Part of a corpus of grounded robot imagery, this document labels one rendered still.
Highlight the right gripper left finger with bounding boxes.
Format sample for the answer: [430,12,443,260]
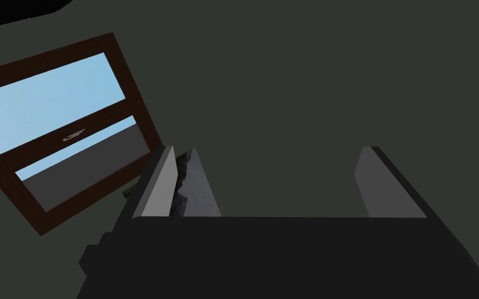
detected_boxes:
[122,145,179,219]

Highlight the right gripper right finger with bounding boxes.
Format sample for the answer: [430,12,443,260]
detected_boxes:
[354,145,439,219]

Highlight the brown framed window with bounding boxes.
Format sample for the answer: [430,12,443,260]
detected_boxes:
[0,31,165,237]

